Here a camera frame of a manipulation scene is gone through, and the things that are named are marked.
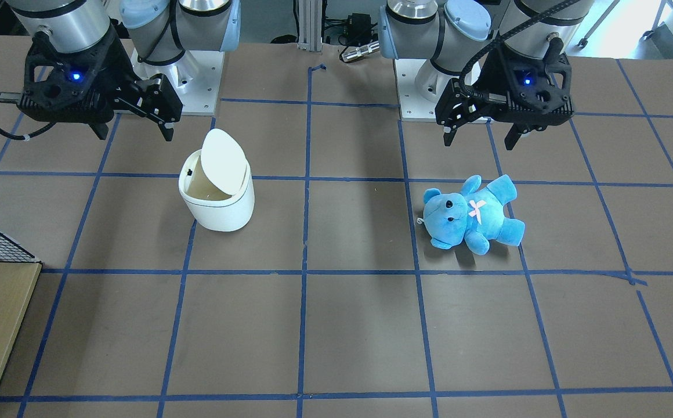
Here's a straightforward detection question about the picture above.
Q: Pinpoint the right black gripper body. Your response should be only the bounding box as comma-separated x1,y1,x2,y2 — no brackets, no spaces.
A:
17,29,183,126

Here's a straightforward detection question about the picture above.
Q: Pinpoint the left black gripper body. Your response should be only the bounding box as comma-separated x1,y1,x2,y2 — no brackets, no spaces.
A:
435,41,575,129

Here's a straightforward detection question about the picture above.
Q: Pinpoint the white trash can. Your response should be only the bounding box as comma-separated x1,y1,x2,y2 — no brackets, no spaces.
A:
178,129,255,231

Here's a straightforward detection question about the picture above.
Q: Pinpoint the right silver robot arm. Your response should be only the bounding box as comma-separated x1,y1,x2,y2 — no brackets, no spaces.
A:
8,1,241,141

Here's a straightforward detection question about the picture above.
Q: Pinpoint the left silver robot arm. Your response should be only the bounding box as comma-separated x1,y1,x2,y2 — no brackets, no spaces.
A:
377,1,593,150

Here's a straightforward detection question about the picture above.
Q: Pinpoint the blue teddy bear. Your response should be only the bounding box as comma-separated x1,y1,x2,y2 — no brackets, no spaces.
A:
417,174,526,255

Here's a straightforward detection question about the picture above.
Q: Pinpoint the silver metal connector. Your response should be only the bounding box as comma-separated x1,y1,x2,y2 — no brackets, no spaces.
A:
339,41,381,63

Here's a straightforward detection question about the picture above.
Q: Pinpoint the black power adapter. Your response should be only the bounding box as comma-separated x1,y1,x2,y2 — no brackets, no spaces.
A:
345,13,372,42

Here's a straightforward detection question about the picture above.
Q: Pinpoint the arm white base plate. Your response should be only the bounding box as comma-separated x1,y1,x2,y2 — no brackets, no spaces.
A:
394,59,456,122
131,50,226,116

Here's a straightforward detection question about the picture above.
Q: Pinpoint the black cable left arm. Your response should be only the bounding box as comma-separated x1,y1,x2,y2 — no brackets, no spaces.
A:
459,0,581,88

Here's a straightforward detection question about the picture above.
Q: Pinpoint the aluminium profile post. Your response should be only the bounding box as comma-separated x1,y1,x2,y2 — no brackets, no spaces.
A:
294,0,324,53

